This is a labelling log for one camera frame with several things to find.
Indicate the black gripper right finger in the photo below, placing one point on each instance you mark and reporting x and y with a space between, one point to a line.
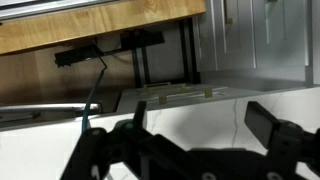
261 125

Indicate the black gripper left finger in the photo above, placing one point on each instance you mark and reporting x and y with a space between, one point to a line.
140 115

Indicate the grey drawer cabinet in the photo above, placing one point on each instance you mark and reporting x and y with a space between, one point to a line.
280 36

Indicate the chrome metal bar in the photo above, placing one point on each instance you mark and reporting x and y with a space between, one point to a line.
50 107

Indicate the black metal frame legs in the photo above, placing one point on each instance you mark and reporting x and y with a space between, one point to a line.
186 50

